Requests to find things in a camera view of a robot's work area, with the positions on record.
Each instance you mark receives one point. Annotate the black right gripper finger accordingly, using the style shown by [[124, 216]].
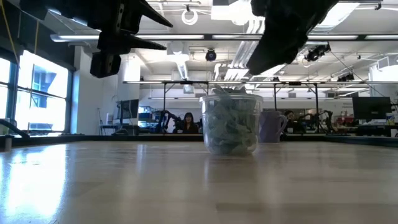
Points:
[[289, 49], [261, 56]]

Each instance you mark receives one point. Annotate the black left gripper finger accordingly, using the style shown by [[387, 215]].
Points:
[[143, 18], [130, 43]]

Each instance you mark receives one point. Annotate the clear plastic cup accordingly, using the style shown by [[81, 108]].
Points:
[[203, 102]]

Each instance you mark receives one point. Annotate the long ceiling light strip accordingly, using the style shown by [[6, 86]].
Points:
[[77, 37]]

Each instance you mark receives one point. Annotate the black computer monitor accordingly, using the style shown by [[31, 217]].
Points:
[[129, 109], [371, 108]]

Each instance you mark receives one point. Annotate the lavender faceted mug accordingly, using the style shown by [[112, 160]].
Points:
[[273, 127]]

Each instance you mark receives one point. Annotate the large glass window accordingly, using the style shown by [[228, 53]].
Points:
[[40, 109]]

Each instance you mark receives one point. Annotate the black ceiling-mounted camera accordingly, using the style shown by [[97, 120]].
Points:
[[317, 53]]

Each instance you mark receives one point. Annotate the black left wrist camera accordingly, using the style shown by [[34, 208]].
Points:
[[105, 65]]

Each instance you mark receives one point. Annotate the silver ventilation duct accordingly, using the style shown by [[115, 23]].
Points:
[[335, 18]]

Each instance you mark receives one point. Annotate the black metal station frame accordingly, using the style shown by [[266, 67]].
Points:
[[155, 82]]

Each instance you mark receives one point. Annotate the black hanging round camera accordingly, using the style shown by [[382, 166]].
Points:
[[211, 55]]

